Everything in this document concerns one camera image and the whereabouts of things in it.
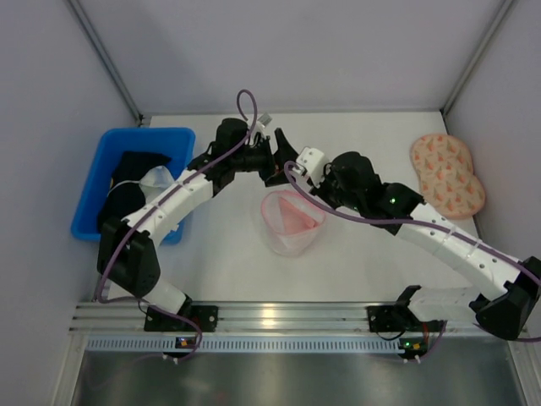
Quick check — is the slotted cable duct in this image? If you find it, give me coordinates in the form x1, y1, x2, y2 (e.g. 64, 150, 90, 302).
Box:
86, 335, 404, 354

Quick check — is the blue plastic bin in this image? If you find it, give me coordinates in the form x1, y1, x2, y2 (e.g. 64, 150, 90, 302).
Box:
71, 128, 195, 241

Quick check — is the pink bra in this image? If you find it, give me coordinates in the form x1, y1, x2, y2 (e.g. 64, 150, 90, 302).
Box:
278, 197, 320, 234

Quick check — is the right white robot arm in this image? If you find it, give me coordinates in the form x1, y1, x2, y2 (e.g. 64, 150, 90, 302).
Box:
308, 151, 540, 341

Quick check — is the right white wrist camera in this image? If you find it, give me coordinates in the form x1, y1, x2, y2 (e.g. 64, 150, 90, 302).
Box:
293, 146, 331, 188

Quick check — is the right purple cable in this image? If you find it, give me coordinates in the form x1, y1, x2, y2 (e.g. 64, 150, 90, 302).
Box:
283, 160, 541, 360

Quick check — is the white mesh laundry bag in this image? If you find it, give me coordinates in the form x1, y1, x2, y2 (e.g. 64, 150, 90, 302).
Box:
260, 189, 326, 256

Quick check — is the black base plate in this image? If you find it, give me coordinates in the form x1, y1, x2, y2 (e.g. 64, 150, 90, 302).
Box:
366, 304, 423, 333
144, 305, 219, 332

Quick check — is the floral padded laundry case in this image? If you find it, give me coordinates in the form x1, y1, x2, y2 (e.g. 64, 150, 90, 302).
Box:
410, 134, 486, 220

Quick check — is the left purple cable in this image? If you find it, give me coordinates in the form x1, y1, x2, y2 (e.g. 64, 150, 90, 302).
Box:
95, 88, 260, 363

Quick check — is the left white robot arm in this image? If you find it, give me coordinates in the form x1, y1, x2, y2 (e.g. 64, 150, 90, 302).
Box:
97, 118, 302, 316

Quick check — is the aluminium mounting rail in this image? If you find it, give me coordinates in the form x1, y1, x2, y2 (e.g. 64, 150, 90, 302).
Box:
69, 300, 527, 335

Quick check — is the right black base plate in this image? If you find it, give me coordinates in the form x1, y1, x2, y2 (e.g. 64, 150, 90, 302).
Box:
366, 304, 423, 333

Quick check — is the dark navy garment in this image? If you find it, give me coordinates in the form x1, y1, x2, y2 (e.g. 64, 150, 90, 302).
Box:
96, 151, 174, 233

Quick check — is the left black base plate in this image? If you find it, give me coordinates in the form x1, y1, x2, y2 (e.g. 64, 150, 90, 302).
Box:
144, 305, 219, 332

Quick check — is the purple cable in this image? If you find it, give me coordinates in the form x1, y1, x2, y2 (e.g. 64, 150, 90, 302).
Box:
283, 160, 541, 360
95, 88, 260, 363

